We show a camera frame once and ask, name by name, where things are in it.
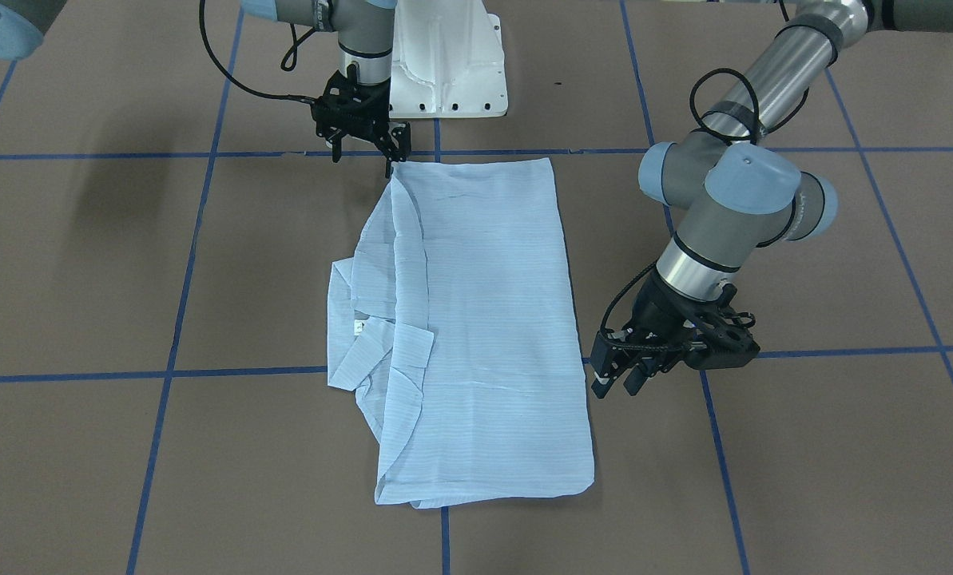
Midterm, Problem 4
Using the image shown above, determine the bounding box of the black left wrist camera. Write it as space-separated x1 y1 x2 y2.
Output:
677 280 760 371

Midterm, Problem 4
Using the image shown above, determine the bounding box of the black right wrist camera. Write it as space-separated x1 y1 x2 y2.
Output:
311 72 355 146

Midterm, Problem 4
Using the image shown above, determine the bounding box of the light blue button-up shirt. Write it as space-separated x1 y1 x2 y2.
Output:
327 159 594 509

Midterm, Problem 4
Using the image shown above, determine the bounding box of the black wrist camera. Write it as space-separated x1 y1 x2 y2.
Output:
677 280 760 371
311 72 355 146

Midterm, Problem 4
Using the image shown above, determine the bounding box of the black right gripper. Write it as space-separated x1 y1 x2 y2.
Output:
329 77 413 180

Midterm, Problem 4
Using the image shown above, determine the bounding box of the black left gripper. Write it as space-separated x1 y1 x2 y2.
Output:
590 268 704 399

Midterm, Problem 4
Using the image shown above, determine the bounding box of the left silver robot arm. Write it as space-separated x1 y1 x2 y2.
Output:
590 1 953 398

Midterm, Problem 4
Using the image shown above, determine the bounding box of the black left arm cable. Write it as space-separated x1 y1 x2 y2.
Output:
601 67 812 336

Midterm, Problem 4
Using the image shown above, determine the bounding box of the white pedestal column base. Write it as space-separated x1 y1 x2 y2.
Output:
390 1 509 121

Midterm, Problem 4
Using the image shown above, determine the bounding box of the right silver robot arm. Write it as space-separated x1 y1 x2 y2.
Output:
0 1 411 177

